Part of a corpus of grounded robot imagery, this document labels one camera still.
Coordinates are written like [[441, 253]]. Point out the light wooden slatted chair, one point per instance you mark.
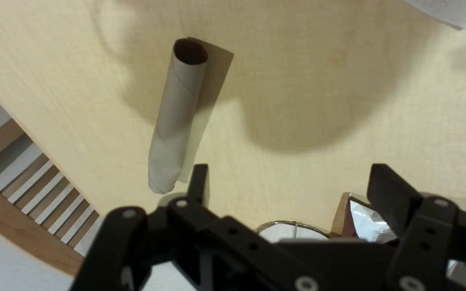
[[28, 240]]

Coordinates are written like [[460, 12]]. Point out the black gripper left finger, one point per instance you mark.
[[201, 253]]

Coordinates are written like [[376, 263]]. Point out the white container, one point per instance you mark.
[[292, 233]]

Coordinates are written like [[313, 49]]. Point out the brown paper towel core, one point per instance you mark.
[[177, 107]]

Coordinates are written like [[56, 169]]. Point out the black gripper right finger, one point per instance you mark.
[[438, 243]]

